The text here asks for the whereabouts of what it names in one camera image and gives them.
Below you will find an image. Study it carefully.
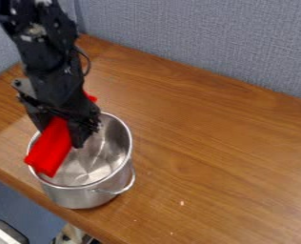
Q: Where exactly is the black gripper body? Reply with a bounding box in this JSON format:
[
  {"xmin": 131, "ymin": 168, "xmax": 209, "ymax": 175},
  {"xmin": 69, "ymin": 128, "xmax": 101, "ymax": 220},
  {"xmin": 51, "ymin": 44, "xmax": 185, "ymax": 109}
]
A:
[{"xmin": 12, "ymin": 71, "xmax": 100, "ymax": 121}]

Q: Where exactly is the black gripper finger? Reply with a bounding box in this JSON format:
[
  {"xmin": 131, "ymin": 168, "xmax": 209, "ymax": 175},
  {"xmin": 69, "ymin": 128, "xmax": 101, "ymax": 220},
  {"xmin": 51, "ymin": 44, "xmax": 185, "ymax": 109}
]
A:
[
  {"xmin": 68, "ymin": 115, "xmax": 99, "ymax": 149},
  {"xmin": 25, "ymin": 106, "xmax": 53, "ymax": 132}
]

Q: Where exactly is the red rectangular block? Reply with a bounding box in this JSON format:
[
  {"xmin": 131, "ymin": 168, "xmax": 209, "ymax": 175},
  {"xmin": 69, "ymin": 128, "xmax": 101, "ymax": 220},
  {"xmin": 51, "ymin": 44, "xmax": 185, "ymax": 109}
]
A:
[{"xmin": 24, "ymin": 93, "xmax": 96, "ymax": 177}]

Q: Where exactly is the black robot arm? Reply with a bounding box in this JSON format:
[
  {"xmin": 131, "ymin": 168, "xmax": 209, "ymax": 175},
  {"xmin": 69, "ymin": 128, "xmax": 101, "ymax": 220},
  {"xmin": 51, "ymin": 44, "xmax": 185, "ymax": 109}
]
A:
[{"xmin": 0, "ymin": 0, "xmax": 100, "ymax": 148}]

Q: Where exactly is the metal pot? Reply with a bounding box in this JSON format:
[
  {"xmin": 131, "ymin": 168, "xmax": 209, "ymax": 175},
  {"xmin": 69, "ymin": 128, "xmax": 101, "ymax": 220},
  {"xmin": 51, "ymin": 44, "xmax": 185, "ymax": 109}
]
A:
[{"xmin": 28, "ymin": 112, "xmax": 136, "ymax": 209}]

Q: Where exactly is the white object below table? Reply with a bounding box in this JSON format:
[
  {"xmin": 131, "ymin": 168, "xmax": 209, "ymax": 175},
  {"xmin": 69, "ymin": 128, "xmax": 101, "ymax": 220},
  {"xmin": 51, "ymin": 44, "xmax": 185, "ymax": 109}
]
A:
[{"xmin": 49, "ymin": 224, "xmax": 100, "ymax": 244}]

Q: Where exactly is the grey device below table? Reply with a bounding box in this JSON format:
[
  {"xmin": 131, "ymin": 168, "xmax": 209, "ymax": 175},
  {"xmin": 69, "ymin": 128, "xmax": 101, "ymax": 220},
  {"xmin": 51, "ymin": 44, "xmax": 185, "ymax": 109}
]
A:
[{"xmin": 0, "ymin": 219, "xmax": 29, "ymax": 244}]

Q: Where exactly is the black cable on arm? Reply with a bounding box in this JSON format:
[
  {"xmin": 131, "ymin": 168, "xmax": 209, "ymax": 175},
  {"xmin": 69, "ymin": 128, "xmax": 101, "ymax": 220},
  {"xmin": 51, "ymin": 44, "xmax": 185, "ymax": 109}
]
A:
[{"xmin": 75, "ymin": 46, "xmax": 92, "ymax": 77}]

